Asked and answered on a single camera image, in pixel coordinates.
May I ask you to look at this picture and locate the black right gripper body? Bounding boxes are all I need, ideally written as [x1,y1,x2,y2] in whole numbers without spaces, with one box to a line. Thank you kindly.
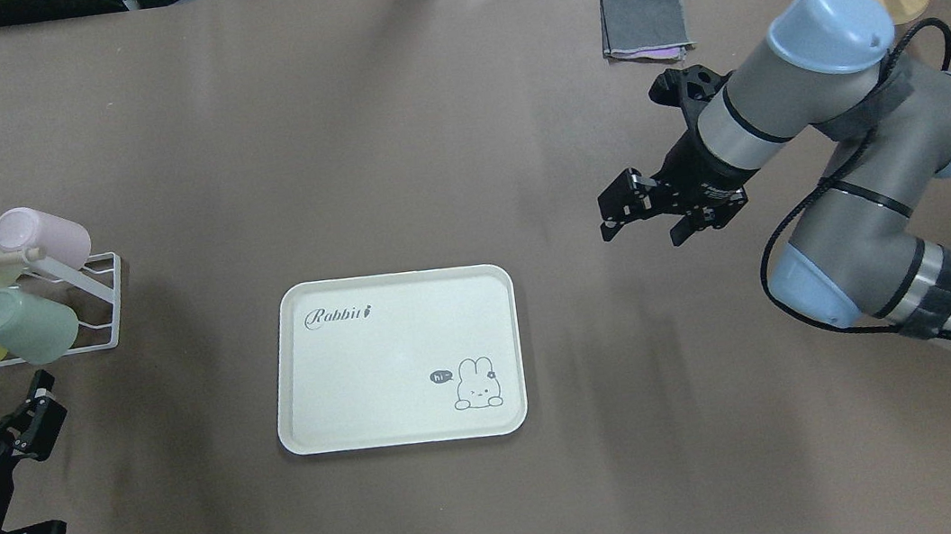
[643,131,756,227]

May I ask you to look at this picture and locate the green plastic cup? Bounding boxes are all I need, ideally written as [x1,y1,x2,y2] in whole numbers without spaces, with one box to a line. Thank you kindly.
[0,287,79,366]

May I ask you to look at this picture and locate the cream rabbit tray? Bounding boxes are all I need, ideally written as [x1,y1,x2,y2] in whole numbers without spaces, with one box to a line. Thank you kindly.
[276,263,529,456]

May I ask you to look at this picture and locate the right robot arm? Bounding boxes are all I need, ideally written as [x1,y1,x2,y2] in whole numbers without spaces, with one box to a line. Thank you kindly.
[597,0,951,344]

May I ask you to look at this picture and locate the pink plastic cup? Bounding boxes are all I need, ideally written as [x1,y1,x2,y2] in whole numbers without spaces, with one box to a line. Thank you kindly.
[0,207,92,269]

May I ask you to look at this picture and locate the folded grey cloth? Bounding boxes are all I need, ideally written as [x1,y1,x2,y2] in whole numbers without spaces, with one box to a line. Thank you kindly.
[599,0,693,63]

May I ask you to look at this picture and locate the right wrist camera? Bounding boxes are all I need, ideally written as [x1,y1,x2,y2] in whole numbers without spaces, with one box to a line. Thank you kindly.
[647,65,733,131]

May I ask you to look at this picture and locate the white wire cup rack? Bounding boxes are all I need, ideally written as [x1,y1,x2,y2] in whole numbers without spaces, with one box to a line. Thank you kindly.
[0,248,124,358]

